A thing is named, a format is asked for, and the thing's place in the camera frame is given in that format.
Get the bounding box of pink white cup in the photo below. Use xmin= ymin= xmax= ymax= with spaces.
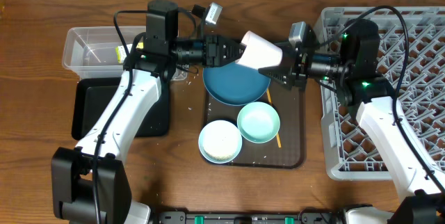
xmin=236 ymin=31 xmax=283 ymax=70

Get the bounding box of dark blue plate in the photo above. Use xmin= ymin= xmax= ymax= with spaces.
xmin=203 ymin=63 xmax=270 ymax=106

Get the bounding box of mint green bowl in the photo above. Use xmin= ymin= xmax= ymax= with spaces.
xmin=236 ymin=102 xmax=274 ymax=144

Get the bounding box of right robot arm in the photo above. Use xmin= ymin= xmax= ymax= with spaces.
xmin=259 ymin=19 xmax=444 ymax=223

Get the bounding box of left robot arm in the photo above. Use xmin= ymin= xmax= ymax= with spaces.
xmin=51 ymin=0 xmax=245 ymax=224

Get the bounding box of grey dishwasher rack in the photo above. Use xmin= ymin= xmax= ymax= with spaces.
xmin=321 ymin=7 xmax=444 ymax=180

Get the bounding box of brown serving tray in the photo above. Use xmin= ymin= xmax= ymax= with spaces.
xmin=226 ymin=81 xmax=306 ymax=169

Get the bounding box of wooden chopstick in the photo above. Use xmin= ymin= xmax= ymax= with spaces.
xmin=266 ymin=88 xmax=282 ymax=148

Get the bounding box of light blue rice bowl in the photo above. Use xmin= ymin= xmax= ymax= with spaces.
xmin=198 ymin=120 xmax=243 ymax=164

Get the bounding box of clear plastic bin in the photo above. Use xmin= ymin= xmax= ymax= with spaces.
xmin=61 ymin=26 xmax=188 ymax=81

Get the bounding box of black plastic tray bin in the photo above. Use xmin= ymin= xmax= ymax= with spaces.
xmin=71 ymin=77 xmax=170 ymax=141

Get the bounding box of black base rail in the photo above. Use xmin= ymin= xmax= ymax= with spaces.
xmin=131 ymin=202 xmax=407 ymax=224

